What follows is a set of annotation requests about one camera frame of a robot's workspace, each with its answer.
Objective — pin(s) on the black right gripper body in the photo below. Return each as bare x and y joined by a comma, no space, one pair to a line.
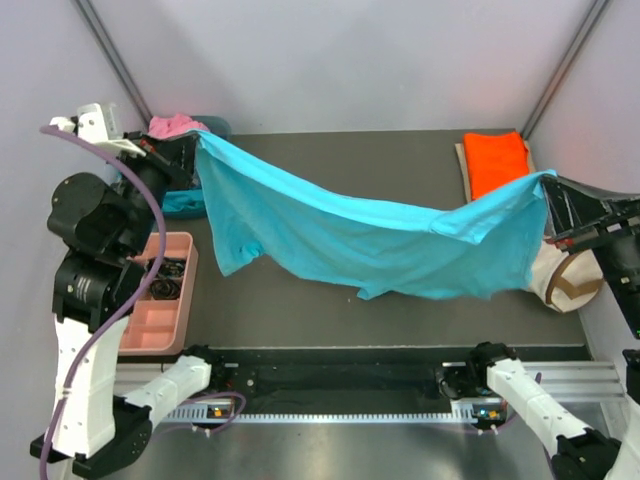
626,225

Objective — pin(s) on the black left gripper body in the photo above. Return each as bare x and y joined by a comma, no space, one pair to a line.
161,175

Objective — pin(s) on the light blue t shirt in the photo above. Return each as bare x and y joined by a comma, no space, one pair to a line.
256,209

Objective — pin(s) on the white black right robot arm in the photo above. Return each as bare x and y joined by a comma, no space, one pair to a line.
576,450

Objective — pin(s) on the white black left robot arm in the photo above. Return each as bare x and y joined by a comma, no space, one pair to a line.
105,227

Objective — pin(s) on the teal t shirt in bin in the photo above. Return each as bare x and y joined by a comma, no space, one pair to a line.
184,204

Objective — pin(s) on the teal plastic laundry bin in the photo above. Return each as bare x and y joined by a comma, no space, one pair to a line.
219,127

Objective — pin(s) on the pink t shirt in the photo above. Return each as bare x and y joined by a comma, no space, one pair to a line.
167,127

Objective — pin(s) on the folded orange t shirt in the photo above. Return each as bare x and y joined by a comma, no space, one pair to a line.
494,161

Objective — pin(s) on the pink compartment tray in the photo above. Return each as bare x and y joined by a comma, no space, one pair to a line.
158,327

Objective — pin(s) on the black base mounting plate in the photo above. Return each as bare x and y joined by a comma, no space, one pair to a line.
346,380

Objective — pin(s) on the cream canvas drawstring bag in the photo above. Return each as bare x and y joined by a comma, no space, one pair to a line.
565,282

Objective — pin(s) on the grey slotted cable duct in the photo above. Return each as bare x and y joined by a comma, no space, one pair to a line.
458,413

